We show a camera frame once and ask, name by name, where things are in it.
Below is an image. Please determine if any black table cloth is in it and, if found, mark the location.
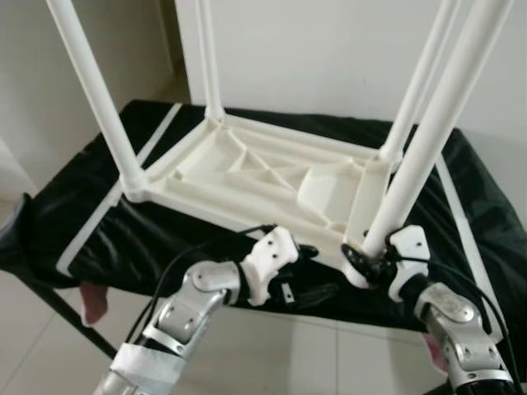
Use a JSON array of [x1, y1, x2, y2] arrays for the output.
[[0, 99, 527, 388]]

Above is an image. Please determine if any pink cloth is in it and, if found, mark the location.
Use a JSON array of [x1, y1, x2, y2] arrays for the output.
[[424, 333, 450, 375], [80, 282, 110, 326]]

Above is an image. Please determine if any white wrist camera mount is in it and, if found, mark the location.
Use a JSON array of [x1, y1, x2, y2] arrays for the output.
[[241, 226, 300, 307], [385, 225, 431, 301]]

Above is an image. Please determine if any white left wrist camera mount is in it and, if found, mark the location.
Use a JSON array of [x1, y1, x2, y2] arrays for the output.
[[241, 226, 300, 307]]

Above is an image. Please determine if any white plastic table leg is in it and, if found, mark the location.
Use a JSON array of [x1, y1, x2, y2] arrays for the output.
[[361, 0, 517, 260], [194, 0, 226, 123], [377, 0, 466, 164], [44, 0, 151, 202]]

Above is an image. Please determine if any white plastic table top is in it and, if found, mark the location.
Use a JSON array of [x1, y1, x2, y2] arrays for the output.
[[122, 114, 400, 289]]

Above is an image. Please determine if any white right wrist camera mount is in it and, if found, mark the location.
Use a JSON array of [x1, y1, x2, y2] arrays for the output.
[[385, 225, 431, 301]]

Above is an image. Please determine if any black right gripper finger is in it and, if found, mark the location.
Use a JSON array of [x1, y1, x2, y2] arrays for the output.
[[342, 241, 384, 285]]

